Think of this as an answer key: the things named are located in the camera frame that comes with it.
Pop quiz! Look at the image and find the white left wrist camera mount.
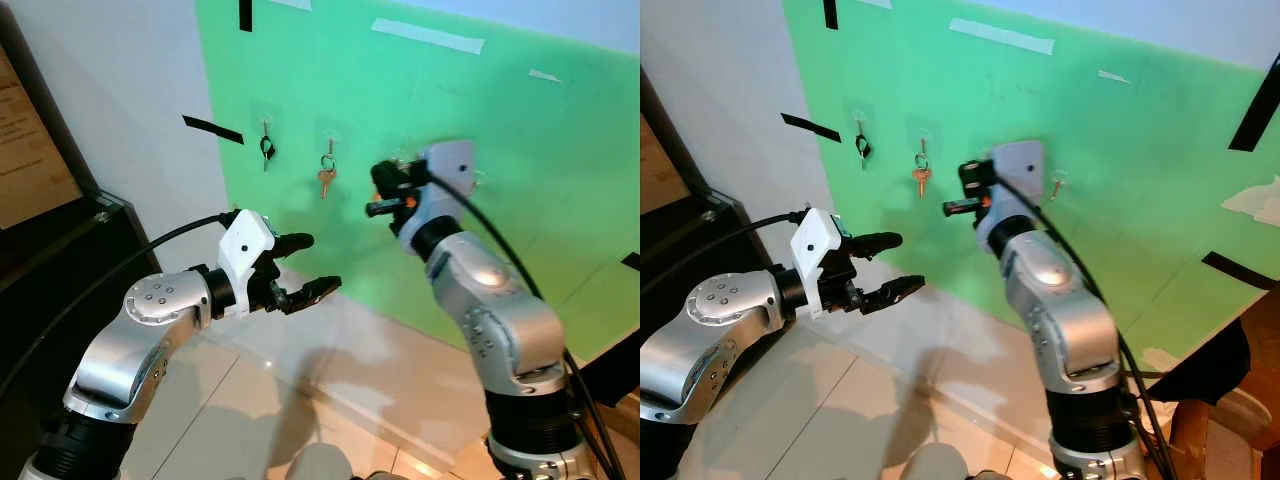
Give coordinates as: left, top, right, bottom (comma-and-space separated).
789, 206, 844, 320
217, 209, 277, 320

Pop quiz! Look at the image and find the long white tape strip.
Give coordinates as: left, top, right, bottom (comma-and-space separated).
371, 17, 487, 56
949, 16, 1057, 57

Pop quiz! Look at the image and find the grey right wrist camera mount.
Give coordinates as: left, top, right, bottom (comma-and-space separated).
397, 139, 477, 238
975, 139, 1047, 253

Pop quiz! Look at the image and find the green wall sheet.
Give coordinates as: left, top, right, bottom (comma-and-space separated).
193, 0, 641, 363
780, 0, 1280, 379

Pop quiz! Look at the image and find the grey robot leg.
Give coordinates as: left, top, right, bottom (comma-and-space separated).
284, 443, 353, 480
888, 443, 948, 480

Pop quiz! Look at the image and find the black fabric object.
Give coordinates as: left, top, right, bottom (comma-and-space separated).
575, 330, 641, 406

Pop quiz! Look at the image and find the brass key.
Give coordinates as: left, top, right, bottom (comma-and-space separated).
911, 138, 933, 199
317, 140, 338, 201

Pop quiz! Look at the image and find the brown wooden furniture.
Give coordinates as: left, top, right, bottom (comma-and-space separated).
1168, 290, 1280, 480

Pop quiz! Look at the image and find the brown cardboard box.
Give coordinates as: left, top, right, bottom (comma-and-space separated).
0, 48, 83, 231
640, 113, 678, 216

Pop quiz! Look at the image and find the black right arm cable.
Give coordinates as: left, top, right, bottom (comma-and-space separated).
425, 168, 604, 480
1000, 170, 1176, 480

